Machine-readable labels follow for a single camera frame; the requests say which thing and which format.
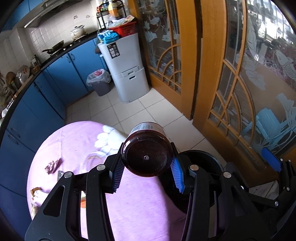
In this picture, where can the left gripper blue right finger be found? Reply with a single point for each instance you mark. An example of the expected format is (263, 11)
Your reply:
(177, 172)

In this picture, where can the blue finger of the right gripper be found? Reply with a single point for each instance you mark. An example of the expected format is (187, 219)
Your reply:
(271, 159)

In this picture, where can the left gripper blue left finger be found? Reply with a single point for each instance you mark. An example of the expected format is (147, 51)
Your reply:
(117, 171)

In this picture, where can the brown glass jar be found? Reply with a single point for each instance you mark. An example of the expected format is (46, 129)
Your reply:
(147, 152)

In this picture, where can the grey trash bin with bag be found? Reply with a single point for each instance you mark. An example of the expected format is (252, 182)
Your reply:
(99, 81)

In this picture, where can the blue kitchen base cabinets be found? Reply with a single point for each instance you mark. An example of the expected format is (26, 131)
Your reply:
(38, 111)

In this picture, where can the clear round plastic lid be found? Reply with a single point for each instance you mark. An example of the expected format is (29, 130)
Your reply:
(92, 160)

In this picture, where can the orange green yogurt lid wrapper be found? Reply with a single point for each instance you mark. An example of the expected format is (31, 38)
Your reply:
(83, 200)

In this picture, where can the silver foil wrapper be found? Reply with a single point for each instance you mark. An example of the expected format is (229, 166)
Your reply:
(60, 175)

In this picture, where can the pink crumpled wrapper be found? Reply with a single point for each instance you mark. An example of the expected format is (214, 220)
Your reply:
(53, 166)

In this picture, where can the gold brown candy wrapper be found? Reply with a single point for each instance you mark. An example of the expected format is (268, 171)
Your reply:
(35, 192)

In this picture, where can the beige crumpled snack wrapper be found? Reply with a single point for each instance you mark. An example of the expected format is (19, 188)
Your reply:
(33, 210)

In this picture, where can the wooden glass sliding door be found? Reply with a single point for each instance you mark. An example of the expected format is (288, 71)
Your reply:
(229, 66)

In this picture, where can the white tall storage cabinet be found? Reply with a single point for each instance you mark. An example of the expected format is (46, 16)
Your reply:
(124, 61)

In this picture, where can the blue packaged bag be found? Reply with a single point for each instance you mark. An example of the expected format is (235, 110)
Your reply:
(107, 36)

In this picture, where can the steel pot lid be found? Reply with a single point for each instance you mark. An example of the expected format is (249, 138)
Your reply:
(23, 74)

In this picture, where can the black frying pan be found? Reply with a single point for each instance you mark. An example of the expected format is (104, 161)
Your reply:
(55, 48)

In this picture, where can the red plastic basket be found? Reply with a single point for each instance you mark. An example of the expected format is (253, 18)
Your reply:
(125, 29)

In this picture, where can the white ceramic pot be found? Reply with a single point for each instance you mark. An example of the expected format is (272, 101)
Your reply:
(78, 32)

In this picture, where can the orange juice bottle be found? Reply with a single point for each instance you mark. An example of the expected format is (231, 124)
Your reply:
(112, 9)

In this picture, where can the black metal shelf rack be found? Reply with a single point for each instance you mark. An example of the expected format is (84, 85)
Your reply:
(103, 16)

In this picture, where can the steel range hood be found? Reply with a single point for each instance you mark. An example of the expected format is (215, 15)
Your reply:
(44, 11)

